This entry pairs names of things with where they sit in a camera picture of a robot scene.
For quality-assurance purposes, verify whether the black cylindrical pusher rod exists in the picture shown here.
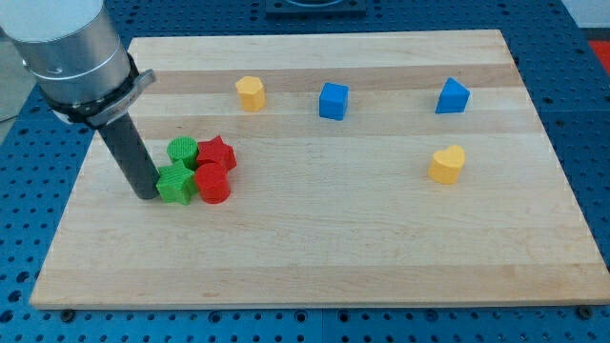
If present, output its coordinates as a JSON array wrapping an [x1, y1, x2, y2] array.
[[98, 112, 159, 200]]

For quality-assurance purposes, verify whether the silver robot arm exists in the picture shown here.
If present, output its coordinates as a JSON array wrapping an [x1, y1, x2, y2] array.
[[1, 0, 159, 199]]

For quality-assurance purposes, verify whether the blue cube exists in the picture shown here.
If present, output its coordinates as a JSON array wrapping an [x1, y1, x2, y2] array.
[[318, 83, 349, 121]]

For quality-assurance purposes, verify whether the blue triangle block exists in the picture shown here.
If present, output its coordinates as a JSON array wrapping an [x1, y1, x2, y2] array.
[[435, 77, 471, 114]]

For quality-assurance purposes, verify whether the green cylinder block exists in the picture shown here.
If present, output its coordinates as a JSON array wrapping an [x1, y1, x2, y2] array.
[[166, 136, 198, 170]]

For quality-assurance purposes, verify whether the green star block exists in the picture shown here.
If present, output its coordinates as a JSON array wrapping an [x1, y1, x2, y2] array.
[[156, 160, 197, 205]]

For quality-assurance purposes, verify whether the red star block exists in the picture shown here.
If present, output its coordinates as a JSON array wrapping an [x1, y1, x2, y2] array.
[[195, 135, 237, 172]]

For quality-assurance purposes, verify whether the red cylinder block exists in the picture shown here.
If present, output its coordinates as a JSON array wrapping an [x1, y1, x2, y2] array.
[[194, 162, 231, 204]]

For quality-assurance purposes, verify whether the yellow pentagon block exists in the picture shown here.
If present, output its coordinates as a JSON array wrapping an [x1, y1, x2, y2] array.
[[235, 76, 266, 111]]

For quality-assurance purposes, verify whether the wooden board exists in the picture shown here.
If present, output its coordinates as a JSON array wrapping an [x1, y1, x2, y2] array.
[[30, 30, 609, 310]]

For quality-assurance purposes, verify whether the yellow heart block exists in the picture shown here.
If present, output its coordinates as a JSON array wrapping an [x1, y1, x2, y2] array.
[[427, 145, 466, 185]]

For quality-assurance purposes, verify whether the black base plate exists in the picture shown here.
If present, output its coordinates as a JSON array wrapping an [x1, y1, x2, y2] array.
[[263, 0, 367, 16]]

